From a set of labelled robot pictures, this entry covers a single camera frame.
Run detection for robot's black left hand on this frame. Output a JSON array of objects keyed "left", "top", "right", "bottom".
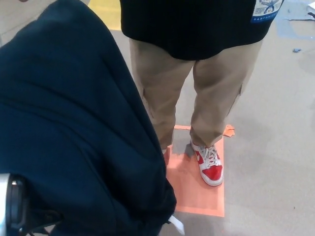
[{"left": 5, "top": 173, "right": 27, "bottom": 233}]

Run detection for dark teal blue coat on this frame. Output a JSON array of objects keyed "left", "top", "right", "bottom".
[{"left": 0, "top": 0, "right": 178, "bottom": 236}]

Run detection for person's left red white sneaker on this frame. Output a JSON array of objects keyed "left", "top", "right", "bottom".
[{"left": 190, "top": 139, "right": 224, "bottom": 187}]

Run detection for person's beige cargo trousers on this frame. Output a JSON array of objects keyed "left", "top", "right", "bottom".
[{"left": 128, "top": 36, "right": 263, "bottom": 154}]

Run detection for person's black printed shirt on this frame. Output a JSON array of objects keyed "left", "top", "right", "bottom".
[{"left": 119, "top": 0, "right": 285, "bottom": 61}]

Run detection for orange floor mat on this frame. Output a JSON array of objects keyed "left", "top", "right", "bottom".
[{"left": 164, "top": 124, "right": 236, "bottom": 218}]

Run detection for yellow floor tape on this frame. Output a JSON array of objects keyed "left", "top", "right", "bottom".
[{"left": 87, "top": 0, "right": 123, "bottom": 30}]

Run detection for blue floor tape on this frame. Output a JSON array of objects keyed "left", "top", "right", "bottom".
[{"left": 275, "top": 17, "right": 315, "bottom": 39}]

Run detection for white paper sheet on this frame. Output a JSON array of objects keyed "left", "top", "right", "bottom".
[{"left": 305, "top": 4, "right": 315, "bottom": 20}]

